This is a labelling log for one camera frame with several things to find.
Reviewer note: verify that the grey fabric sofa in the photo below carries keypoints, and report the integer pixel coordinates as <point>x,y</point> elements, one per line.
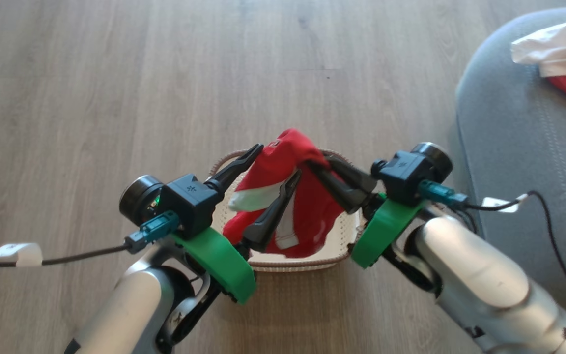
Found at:
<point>519,147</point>

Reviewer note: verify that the teal left camera connector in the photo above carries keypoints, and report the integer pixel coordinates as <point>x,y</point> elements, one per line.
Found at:
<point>155,228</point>

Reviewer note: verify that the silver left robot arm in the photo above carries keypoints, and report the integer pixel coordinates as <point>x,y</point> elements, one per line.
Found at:
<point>126,309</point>

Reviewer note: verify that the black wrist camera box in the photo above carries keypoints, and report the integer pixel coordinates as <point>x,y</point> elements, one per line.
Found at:
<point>401,172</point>
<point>189,199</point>

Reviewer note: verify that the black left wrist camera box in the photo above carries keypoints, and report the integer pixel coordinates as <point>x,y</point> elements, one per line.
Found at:
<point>189,199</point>

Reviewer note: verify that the red and white garment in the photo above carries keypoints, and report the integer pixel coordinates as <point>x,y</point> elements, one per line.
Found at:
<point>558,46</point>

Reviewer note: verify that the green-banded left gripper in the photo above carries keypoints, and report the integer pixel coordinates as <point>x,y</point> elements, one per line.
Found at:
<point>219,265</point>

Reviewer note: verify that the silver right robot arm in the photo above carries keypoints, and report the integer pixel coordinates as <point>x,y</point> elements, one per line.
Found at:
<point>479,275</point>

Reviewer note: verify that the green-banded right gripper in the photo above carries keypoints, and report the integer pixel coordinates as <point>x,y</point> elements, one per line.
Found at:
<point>381,231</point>

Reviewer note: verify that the teal right camera connector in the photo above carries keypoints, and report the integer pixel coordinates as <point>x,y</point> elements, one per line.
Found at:
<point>442,193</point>

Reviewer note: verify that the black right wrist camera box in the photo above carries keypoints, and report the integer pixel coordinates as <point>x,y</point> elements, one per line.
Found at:
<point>401,172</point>

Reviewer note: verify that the beige plastic laundry basket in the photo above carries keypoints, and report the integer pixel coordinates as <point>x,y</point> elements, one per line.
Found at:
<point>307,258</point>

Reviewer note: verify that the teal camera connector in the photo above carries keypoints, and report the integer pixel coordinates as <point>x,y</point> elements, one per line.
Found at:
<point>442,193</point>
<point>155,228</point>

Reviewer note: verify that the red Bulls jersey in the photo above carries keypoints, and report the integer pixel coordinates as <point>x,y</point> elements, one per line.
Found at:
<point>307,211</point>

